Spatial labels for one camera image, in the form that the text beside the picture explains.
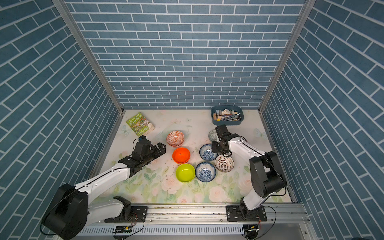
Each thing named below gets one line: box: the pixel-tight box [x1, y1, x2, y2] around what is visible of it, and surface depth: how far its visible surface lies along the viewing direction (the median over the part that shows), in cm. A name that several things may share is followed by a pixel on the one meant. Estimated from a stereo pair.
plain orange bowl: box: [172, 147, 191, 165], surface depth 94 cm
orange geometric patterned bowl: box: [166, 130, 185, 148], surface depth 101 cm
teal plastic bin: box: [211, 105, 245, 126], surface depth 117 cm
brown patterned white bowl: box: [214, 154, 235, 173], surface depth 91 cm
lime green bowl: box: [175, 163, 196, 183], surface depth 87 cm
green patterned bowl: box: [208, 129, 220, 143], surface depth 104 cm
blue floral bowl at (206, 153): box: [199, 143, 218, 161], surface depth 96 cm
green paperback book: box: [126, 112, 155, 137], surface depth 110 cm
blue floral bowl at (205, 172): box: [195, 162, 217, 183], surface depth 88 cm
